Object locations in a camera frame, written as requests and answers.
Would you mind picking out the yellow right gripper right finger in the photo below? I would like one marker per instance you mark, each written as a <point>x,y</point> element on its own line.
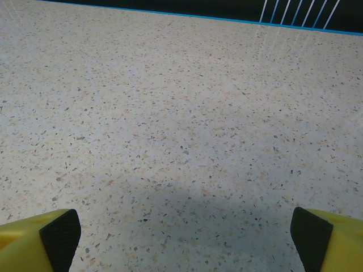
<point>340,243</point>

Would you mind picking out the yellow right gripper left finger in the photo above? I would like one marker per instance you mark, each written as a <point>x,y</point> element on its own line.
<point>22,243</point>

